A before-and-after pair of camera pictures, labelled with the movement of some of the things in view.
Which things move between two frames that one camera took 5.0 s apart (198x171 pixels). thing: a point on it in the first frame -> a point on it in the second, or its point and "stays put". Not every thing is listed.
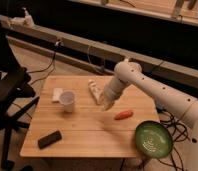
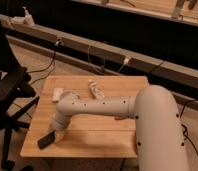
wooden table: (69, 120) stays put
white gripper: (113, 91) -> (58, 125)
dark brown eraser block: (49, 139) stays put
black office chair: (13, 92) stays put
